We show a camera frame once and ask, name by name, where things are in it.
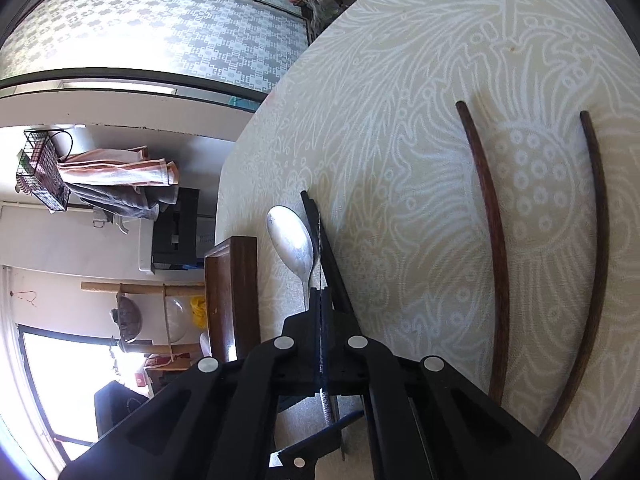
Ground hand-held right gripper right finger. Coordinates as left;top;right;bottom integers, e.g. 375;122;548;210
320;289;582;480

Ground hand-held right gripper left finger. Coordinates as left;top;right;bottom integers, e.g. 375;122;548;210
60;287;367;480

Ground brown wooden tray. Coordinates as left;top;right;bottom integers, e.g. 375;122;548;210
203;235;262;363

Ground silver metal spoon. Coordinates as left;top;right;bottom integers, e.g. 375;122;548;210
266;205;316;313

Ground brown wooden chopstick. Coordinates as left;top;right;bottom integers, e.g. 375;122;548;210
454;101;512;404
537;110;611;445

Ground wooden rack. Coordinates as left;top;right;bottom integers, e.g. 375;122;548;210
81;280;207;361

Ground black cabinet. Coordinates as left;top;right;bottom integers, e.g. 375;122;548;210
151;187;202;272

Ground cream patterned tablecloth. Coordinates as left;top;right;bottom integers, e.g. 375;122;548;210
214;0;640;466

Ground grey towel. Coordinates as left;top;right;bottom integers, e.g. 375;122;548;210
64;181;177;222

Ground orange striped towel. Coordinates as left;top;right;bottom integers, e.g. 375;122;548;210
56;145;181;190

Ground patterned glass sliding door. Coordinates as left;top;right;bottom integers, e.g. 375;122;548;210
0;0;313;107

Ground black wire basket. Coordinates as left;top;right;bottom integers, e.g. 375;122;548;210
15;130;72;214

